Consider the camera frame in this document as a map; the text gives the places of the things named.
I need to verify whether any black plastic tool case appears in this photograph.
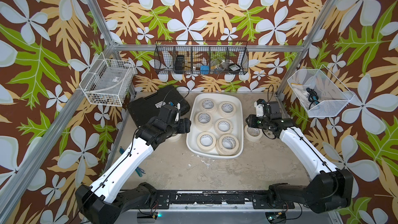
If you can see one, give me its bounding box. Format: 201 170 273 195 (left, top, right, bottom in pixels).
127 85 190 127

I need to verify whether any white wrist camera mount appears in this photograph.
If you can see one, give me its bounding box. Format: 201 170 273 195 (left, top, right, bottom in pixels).
254 99 267 117
175 103 180 122

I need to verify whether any white wire basket left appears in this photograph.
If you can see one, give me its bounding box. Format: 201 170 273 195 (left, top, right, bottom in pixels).
82 54 135 107

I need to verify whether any cream tape roll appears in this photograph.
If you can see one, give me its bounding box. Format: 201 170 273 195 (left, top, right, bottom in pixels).
166 134 182 142
216 134 239 156
244 125 263 142
218 101 237 118
194 111 214 131
214 119 233 136
197 132 217 152
199 98 217 114

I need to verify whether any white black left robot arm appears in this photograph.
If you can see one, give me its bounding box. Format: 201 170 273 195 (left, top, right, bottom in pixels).
76 104 191 224

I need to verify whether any black wire basket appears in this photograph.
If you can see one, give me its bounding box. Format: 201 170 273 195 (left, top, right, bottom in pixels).
153 40 249 75

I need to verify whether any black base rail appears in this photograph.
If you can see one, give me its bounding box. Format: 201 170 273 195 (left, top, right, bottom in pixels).
138 190 295 211

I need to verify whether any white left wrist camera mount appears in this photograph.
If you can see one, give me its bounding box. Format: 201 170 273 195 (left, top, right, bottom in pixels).
175 103 180 122

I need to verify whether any white mesh basket right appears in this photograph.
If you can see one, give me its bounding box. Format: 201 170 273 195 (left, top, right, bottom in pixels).
287 65 354 118

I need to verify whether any aluminium frame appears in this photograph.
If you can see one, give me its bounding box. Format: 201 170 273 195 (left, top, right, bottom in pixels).
0 0 355 224

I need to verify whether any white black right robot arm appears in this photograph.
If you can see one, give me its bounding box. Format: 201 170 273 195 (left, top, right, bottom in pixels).
246 99 353 214

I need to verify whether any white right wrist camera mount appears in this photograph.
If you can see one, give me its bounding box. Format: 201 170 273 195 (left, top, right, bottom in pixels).
254 99 267 117

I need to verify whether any white plastic storage box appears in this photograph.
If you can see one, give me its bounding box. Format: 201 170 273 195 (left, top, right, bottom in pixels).
186 93 244 159

